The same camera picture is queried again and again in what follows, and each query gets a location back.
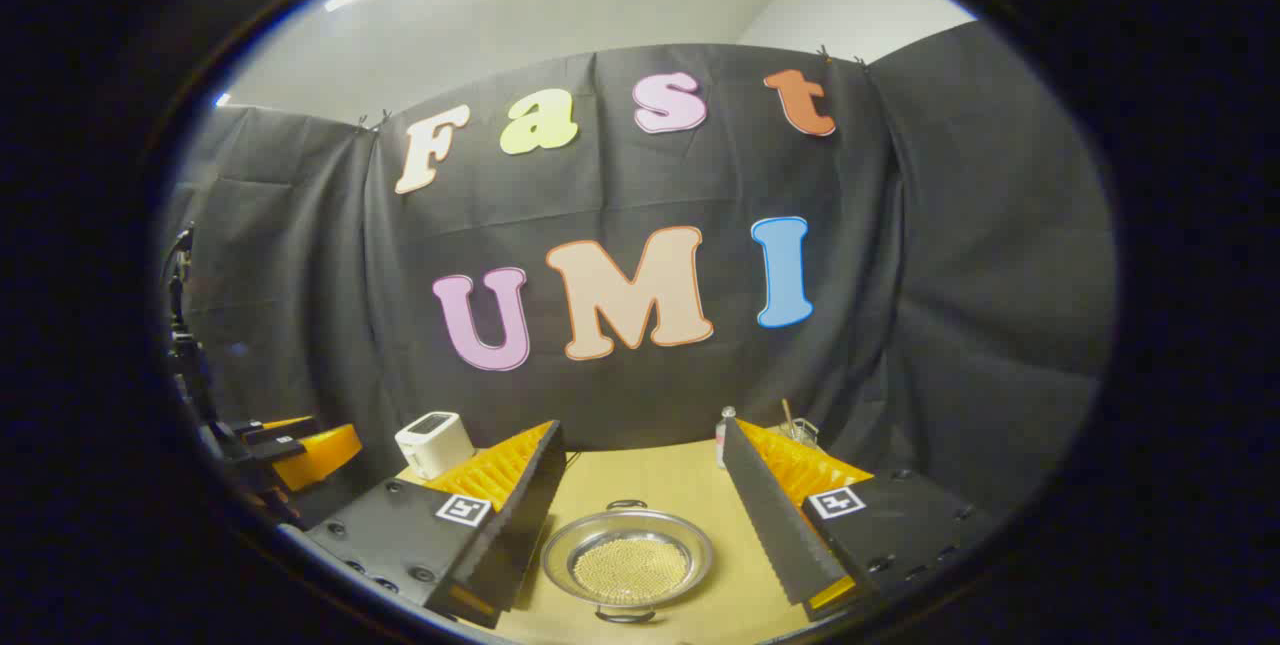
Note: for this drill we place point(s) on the pile of yellow soybeans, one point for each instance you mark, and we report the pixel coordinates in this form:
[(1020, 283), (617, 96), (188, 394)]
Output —
[(630, 570)]

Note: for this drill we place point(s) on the clear glass holder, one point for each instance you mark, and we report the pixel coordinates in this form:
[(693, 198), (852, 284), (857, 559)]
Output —
[(803, 433)]

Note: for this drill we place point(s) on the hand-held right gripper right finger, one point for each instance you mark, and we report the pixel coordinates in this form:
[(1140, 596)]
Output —
[(765, 515)]

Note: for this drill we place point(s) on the wooden stick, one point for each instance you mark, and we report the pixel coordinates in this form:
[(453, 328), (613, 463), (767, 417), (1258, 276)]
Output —
[(787, 415)]

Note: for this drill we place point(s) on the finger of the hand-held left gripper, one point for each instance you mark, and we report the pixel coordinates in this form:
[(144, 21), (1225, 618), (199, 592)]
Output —
[(320, 453), (280, 429)]

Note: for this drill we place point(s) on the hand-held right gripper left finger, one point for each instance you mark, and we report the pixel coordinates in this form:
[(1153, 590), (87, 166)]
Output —
[(520, 525)]

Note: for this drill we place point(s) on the clear plastic bottle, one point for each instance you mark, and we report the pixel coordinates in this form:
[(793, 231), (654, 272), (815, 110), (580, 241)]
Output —
[(719, 445)]

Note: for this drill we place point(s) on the white toaster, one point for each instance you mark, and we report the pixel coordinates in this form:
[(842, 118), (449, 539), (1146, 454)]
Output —
[(435, 445)]

